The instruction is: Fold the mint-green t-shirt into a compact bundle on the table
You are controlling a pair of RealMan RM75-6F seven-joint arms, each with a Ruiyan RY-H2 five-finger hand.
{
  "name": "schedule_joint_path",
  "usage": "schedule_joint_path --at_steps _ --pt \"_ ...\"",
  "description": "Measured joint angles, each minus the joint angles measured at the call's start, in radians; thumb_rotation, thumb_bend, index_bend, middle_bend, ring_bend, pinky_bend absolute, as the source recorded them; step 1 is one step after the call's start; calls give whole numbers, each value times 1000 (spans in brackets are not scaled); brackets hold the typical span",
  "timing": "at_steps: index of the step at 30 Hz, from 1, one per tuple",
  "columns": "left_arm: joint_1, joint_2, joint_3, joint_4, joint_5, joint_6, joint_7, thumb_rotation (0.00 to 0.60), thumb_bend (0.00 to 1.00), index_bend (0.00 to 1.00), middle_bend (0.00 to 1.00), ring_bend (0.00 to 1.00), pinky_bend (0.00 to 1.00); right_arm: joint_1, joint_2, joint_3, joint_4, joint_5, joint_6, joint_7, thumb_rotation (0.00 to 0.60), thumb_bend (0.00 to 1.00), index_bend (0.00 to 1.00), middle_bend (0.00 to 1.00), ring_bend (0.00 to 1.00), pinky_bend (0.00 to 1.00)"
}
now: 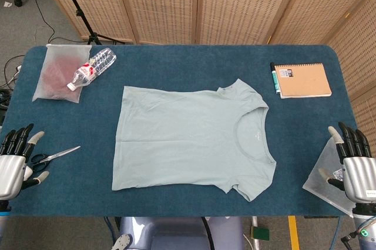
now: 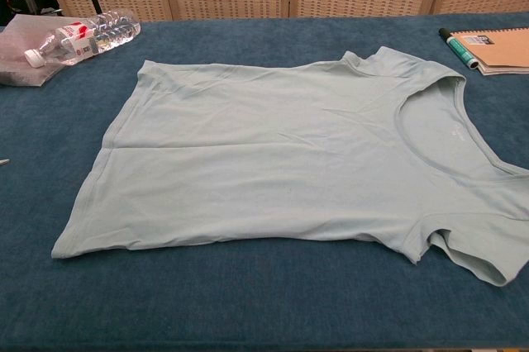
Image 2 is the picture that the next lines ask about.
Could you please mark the translucent pouch with red contents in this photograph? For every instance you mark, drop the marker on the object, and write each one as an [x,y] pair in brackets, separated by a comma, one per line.
[20,75]

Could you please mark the clear plastic water bottle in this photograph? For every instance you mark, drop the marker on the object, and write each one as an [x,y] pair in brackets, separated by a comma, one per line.
[82,40]

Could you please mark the green and black marker pen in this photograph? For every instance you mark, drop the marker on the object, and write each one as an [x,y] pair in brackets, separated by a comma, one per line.
[459,48]

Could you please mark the light blue t-shirt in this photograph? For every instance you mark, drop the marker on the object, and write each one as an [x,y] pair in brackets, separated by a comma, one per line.
[264,162]

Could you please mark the brown spiral notebook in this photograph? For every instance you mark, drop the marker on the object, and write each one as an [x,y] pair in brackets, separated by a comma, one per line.
[506,50]

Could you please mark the blue velvet table cover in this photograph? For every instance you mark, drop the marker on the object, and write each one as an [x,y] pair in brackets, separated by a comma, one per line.
[248,306]

